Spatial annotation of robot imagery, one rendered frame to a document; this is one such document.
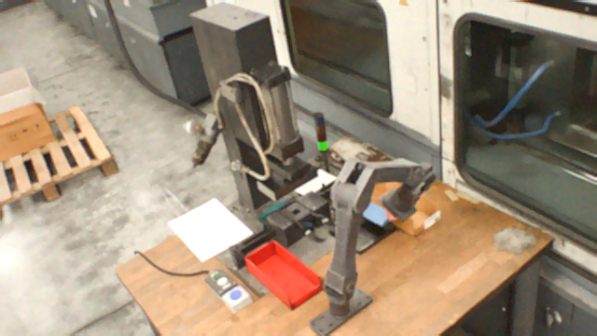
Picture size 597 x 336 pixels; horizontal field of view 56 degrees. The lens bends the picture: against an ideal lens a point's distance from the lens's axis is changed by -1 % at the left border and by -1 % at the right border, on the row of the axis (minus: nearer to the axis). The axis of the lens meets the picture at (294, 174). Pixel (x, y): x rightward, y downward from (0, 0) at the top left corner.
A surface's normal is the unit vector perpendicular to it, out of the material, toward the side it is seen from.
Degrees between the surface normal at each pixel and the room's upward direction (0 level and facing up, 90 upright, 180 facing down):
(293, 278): 0
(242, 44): 90
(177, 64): 90
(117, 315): 0
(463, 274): 0
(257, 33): 90
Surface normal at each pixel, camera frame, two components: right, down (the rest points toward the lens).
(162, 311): -0.16, -0.81
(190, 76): 0.54, 0.40
